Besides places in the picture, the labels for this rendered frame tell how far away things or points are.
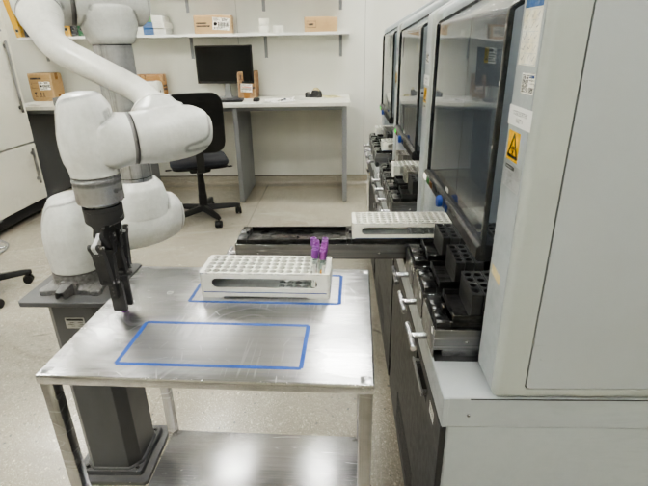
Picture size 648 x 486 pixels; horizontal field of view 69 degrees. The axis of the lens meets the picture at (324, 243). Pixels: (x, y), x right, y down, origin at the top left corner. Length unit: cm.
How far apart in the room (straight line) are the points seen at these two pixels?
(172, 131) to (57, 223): 59
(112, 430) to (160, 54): 397
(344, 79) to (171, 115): 394
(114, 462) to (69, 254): 76
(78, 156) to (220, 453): 92
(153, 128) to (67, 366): 47
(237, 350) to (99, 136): 47
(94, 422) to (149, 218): 71
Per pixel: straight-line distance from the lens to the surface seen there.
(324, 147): 496
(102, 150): 97
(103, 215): 102
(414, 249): 136
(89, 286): 153
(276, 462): 146
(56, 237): 149
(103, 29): 144
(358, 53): 487
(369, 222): 142
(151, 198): 149
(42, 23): 131
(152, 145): 99
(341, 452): 148
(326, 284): 106
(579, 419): 108
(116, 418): 176
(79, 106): 97
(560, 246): 85
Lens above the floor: 135
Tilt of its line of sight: 23 degrees down
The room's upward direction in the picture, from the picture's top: 1 degrees counter-clockwise
